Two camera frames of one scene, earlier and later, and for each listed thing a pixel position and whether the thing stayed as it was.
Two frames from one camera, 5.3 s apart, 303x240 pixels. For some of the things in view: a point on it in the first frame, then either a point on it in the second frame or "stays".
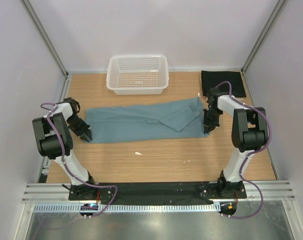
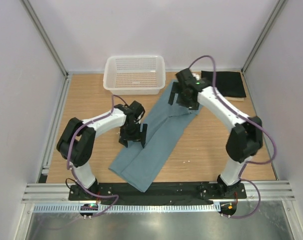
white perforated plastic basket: x=137 y=74 stays
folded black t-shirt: x=210 y=79 stays
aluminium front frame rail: x=257 y=190 stays
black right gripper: x=209 y=126 to x=176 y=86
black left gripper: x=84 y=130 to x=139 y=136
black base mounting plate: x=226 y=190 stays
